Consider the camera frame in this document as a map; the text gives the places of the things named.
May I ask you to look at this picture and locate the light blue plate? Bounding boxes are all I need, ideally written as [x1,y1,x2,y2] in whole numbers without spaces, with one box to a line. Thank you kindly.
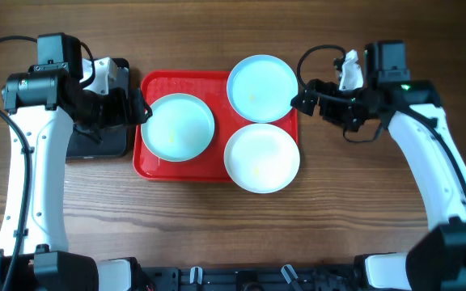
[141,93,215,162]
[226,54,299,123]

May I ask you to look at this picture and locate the white plate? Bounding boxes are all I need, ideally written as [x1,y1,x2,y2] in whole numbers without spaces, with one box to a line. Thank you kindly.
[223,124,301,194]

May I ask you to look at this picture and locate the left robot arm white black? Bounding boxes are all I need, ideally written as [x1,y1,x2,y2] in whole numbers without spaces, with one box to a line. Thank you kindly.
[0,32,155,290]

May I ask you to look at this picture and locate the black water basin tray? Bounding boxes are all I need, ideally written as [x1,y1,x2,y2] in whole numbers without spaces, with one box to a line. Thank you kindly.
[66,58,129,159]

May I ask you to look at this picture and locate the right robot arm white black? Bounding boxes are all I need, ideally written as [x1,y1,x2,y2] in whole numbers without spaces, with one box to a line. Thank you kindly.
[291,40,466,290]

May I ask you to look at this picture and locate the light blue plate top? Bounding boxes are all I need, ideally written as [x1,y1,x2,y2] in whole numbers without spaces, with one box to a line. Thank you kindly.
[226,54,299,123]

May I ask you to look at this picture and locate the red plastic tray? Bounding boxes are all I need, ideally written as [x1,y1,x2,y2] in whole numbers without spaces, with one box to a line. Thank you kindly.
[132,70,300,183]

